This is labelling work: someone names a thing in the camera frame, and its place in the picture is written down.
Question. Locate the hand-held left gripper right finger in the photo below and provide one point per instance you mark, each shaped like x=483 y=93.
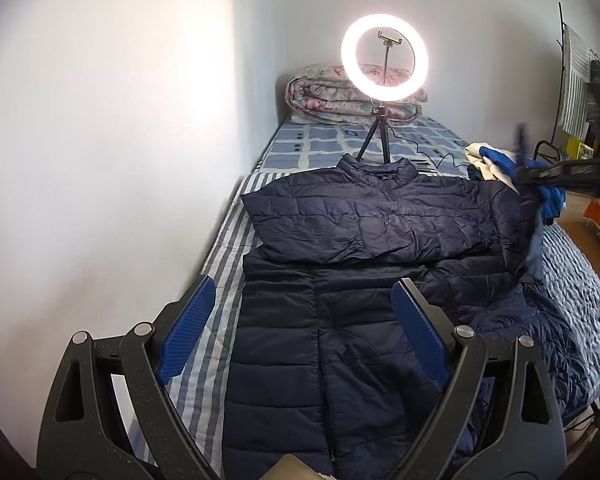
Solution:
x=420 y=330

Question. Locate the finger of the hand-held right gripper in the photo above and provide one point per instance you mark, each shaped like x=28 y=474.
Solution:
x=521 y=147
x=570 y=172

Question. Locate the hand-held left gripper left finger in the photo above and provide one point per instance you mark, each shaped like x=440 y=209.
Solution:
x=190 y=325

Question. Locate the navy puffer jacket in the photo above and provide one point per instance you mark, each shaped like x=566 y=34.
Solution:
x=350 y=240

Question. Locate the bright blue garment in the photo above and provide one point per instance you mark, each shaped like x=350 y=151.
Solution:
x=500 y=162

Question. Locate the yellow box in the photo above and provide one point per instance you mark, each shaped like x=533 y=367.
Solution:
x=580 y=147

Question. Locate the cream folded garment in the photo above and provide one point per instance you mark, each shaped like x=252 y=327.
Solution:
x=480 y=155

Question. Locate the dark folded garment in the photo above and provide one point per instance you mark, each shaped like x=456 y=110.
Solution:
x=474 y=172

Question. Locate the white striped towel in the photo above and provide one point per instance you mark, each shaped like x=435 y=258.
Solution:
x=576 y=80

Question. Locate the striped blue white bedspread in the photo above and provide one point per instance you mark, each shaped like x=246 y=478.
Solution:
x=220 y=240

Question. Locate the black metal rack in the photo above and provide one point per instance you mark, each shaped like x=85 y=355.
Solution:
x=562 y=60

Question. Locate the black tripod stand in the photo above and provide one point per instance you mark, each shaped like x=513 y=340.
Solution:
x=377 y=135

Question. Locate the phone holder clamp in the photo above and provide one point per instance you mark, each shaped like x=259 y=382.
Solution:
x=390 y=38

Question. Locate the folded floral quilt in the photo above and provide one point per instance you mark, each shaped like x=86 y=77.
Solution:
x=320 y=100

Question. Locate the blue checked bed sheet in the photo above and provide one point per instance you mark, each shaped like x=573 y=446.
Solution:
x=310 y=142

